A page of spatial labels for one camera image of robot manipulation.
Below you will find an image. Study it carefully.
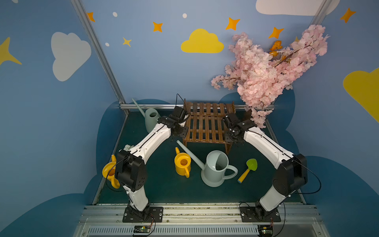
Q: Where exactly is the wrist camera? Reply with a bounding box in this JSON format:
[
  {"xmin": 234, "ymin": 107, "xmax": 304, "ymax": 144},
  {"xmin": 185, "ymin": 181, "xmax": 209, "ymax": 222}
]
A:
[
  {"xmin": 170, "ymin": 106, "xmax": 190, "ymax": 123},
  {"xmin": 223, "ymin": 113, "xmax": 240, "ymax": 129}
]

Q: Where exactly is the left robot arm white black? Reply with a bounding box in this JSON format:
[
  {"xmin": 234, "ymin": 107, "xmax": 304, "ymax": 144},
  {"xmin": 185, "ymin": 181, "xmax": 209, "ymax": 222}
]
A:
[{"xmin": 114, "ymin": 114, "xmax": 189, "ymax": 212}]

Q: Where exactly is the aluminium back rail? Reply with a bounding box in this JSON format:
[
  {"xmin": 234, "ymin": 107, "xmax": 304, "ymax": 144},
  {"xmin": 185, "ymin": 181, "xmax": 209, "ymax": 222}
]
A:
[{"xmin": 119, "ymin": 103, "xmax": 276, "ymax": 111}]

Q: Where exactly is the green yellow toy shovel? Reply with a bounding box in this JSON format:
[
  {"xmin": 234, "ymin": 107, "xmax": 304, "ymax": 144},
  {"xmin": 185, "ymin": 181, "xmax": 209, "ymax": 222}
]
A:
[{"xmin": 237, "ymin": 159, "xmax": 258, "ymax": 183}]

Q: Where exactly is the yellow watering can at left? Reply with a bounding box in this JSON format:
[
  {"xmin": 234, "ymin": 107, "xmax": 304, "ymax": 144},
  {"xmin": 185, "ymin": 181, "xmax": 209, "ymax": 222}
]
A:
[{"xmin": 102, "ymin": 155, "xmax": 120, "ymax": 189}]

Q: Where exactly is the right circuit board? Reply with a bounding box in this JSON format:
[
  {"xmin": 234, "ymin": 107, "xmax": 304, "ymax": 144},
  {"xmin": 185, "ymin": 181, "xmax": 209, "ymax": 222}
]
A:
[{"xmin": 258, "ymin": 225, "xmax": 273, "ymax": 237}]

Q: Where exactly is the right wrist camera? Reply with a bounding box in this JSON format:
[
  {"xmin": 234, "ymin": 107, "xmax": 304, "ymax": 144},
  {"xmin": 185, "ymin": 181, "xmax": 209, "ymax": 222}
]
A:
[{"xmin": 223, "ymin": 113, "xmax": 240, "ymax": 129}]

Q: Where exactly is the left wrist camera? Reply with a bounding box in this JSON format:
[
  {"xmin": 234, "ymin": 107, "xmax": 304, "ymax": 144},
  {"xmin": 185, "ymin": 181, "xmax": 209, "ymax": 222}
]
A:
[{"xmin": 170, "ymin": 106, "xmax": 190, "ymax": 123}]

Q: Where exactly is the circuit board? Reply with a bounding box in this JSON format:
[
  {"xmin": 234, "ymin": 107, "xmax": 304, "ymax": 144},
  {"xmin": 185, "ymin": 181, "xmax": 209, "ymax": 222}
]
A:
[
  {"xmin": 258, "ymin": 225, "xmax": 273, "ymax": 237},
  {"xmin": 133, "ymin": 226, "xmax": 152, "ymax": 235}
]

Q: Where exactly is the left circuit board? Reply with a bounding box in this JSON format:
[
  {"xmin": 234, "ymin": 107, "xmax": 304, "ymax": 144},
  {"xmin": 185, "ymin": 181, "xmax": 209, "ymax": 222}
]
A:
[{"xmin": 133, "ymin": 226, "xmax": 152, "ymax": 235}]

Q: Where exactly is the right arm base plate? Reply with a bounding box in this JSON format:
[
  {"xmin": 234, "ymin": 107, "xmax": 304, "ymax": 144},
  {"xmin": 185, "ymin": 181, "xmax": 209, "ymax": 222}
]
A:
[{"xmin": 239, "ymin": 206, "xmax": 281, "ymax": 223}]

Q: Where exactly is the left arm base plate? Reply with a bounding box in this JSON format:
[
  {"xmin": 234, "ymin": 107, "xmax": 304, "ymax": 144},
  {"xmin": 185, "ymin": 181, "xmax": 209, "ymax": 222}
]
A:
[{"xmin": 122, "ymin": 206, "xmax": 164, "ymax": 223}]

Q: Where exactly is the large light blue watering can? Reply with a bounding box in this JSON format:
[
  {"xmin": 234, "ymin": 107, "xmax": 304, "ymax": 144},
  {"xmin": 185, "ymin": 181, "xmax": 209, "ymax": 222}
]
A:
[{"xmin": 176, "ymin": 140, "xmax": 238, "ymax": 188}]

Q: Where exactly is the small yellow watering can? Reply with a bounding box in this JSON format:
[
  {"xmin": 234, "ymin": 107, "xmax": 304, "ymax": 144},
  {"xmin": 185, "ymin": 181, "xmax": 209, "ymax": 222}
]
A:
[{"xmin": 174, "ymin": 147, "xmax": 191, "ymax": 178}]

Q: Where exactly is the aluminium front rail frame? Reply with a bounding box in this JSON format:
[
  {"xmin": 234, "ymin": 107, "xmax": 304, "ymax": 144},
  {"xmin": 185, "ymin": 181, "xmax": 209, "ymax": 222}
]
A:
[{"xmin": 74, "ymin": 202, "xmax": 329, "ymax": 237}]

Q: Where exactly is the green watering can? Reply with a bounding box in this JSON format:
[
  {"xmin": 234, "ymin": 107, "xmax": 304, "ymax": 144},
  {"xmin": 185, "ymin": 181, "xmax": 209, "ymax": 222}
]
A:
[{"xmin": 132, "ymin": 98, "xmax": 160, "ymax": 133}]

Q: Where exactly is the pink cherry blossom tree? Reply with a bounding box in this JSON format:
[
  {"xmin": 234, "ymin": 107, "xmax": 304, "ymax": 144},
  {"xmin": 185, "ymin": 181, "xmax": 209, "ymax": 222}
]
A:
[{"xmin": 211, "ymin": 25, "xmax": 329, "ymax": 128}]

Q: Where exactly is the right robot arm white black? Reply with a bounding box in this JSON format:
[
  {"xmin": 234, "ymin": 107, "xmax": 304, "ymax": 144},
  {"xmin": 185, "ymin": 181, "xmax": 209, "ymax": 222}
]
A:
[{"xmin": 223, "ymin": 114, "xmax": 308, "ymax": 215}]

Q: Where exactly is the brown wooden slatted shelf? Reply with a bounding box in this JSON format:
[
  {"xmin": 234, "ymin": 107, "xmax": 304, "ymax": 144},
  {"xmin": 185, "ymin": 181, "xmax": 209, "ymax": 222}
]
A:
[{"xmin": 183, "ymin": 101, "xmax": 235, "ymax": 154}]

